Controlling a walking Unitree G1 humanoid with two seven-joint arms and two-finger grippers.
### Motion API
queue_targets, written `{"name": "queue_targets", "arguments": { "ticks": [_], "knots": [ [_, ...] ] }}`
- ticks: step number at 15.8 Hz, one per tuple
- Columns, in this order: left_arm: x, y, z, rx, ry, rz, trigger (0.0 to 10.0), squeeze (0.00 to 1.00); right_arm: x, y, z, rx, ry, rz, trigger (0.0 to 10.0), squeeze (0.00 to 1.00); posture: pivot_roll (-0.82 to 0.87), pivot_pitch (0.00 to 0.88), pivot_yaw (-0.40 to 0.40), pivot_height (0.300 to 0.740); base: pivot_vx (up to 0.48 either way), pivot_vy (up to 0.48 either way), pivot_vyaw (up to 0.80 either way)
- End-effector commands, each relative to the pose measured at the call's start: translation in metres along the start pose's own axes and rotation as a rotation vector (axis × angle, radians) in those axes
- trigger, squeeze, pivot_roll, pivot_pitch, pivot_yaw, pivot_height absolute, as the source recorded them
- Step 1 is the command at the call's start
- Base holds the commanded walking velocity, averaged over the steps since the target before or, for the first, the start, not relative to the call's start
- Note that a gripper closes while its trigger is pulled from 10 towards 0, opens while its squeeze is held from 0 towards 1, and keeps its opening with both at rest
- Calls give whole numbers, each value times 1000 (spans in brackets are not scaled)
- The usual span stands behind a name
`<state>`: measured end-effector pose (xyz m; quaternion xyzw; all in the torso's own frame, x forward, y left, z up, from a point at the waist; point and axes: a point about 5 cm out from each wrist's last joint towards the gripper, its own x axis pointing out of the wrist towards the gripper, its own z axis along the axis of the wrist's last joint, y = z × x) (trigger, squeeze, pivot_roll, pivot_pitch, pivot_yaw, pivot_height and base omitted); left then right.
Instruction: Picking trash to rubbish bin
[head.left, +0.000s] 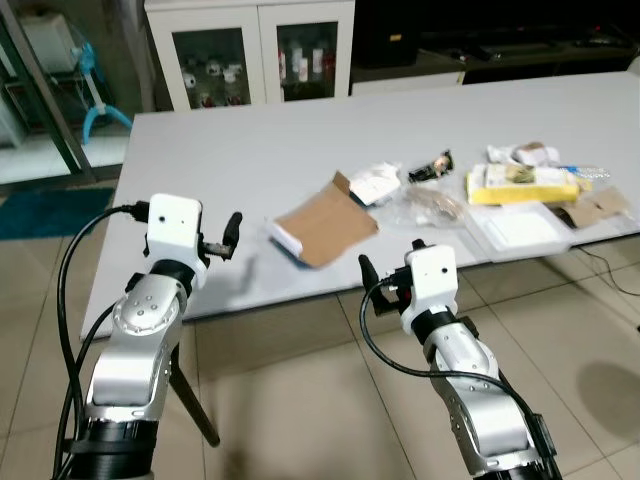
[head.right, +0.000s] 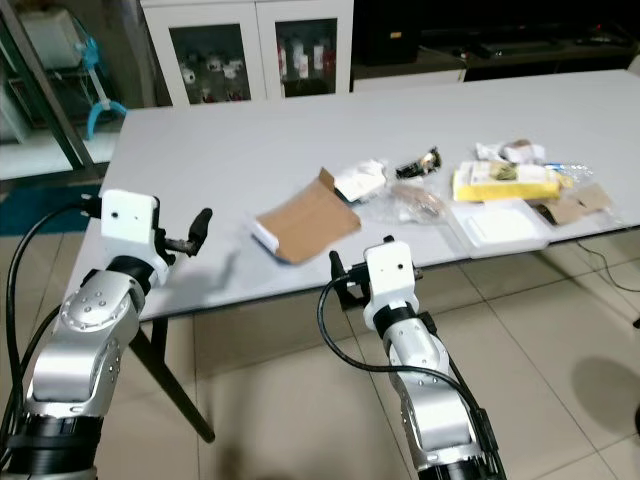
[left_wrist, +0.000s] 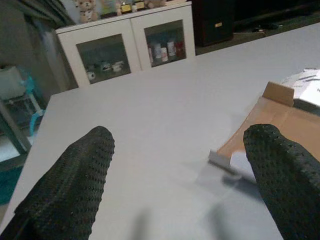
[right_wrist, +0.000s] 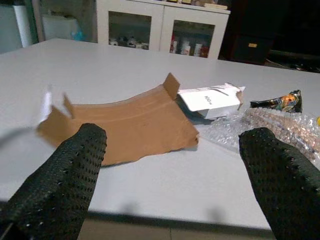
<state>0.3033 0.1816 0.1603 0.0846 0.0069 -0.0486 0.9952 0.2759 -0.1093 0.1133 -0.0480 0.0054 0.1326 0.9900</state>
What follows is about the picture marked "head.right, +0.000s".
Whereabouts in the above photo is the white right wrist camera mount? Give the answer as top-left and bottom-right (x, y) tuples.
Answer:
(362, 237), (420, 314)

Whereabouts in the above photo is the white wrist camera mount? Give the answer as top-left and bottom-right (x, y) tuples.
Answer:
(102, 190), (162, 264)
(362, 237), (420, 314)

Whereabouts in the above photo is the crumpled white paper bag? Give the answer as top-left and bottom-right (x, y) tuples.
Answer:
(334, 158), (390, 202)

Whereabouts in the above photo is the thin black floor cable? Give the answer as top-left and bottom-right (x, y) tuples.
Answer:
(555, 238), (640, 298)

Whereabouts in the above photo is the white and brown wrapper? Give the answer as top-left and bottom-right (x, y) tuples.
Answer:
(474, 139), (547, 164)

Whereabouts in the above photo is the blue and white hose tool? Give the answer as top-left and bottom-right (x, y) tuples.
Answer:
(65, 38), (128, 141)

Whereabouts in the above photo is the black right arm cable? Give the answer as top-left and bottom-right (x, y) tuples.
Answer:
(316, 275), (473, 403)

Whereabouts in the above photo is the brown and white carton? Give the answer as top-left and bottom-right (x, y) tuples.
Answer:
(251, 167), (364, 267)

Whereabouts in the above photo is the grey table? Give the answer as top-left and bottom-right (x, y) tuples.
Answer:
(50, 68), (640, 443)

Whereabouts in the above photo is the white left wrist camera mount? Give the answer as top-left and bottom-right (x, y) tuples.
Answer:
(102, 190), (162, 264)

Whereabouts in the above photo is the white glass-door cabinet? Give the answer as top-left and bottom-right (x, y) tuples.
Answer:
(139, 0), (355, 110)

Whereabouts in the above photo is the black table leg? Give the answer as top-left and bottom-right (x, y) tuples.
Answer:
(148, 318), (218, 444)

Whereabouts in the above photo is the black speaker box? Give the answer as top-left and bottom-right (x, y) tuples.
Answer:
(352, 0), (422, 70)

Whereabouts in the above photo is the white plastic container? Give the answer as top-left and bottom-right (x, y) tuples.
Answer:
(18, 6), (88, 72)

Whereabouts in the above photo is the small brown cardboard piece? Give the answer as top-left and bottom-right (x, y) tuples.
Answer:
(534, 182), (614, 227)

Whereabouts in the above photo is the blue floor mat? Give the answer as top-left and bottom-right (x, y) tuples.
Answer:
(0, 184), (107, 238)

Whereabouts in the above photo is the yellow printed box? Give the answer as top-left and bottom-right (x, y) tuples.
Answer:
(451, 159), (562, 205)

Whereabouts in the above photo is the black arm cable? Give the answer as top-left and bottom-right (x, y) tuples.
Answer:
(316, 275), (473, 403)
(6, 198), (107, 441)

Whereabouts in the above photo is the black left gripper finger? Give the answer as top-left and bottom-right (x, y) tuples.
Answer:
(186, 207), (214, 258)

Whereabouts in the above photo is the clear plastic bottle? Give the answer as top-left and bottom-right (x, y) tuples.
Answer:
(545, 159), (598, 182)

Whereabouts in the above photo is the black shiny wrapper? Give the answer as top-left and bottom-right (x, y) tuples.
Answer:
(395, 147), (447, 181)

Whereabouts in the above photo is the white plastic tray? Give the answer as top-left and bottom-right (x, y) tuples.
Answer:
(454, 199), (558, 252)

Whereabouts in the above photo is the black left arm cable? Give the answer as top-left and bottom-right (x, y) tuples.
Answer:
(6, 198), (107, 441)

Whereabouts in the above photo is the clear plastic bag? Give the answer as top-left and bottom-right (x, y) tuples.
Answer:
(379, 182), (452, 227)

